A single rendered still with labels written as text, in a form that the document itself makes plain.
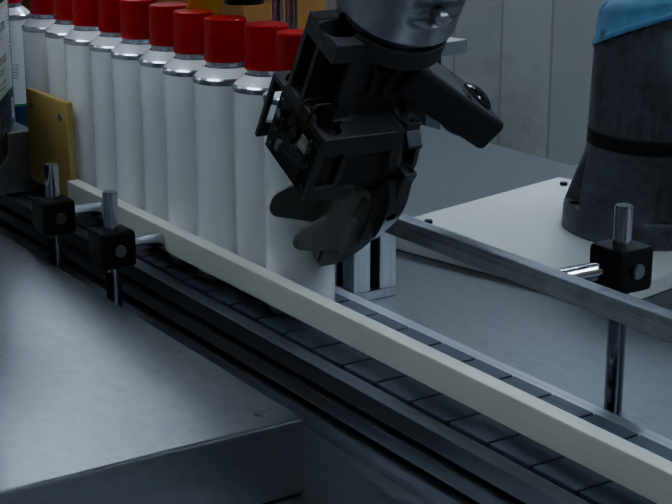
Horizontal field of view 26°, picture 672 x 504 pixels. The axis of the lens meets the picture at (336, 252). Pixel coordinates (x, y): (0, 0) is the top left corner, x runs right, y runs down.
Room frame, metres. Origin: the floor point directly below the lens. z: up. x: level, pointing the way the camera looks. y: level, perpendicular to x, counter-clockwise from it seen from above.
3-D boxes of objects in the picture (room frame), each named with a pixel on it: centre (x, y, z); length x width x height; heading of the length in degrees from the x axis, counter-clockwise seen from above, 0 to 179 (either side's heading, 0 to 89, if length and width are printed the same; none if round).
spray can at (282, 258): (1.03, 0.03, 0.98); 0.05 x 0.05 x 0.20
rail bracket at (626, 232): (0.87, -0.16, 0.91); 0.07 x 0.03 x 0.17; 123
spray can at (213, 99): (1.12, 0.08, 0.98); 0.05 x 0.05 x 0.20
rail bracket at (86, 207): (1.22, 0.23, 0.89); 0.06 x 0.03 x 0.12; 123
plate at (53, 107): (1.34, 0.27, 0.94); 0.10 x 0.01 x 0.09; 33
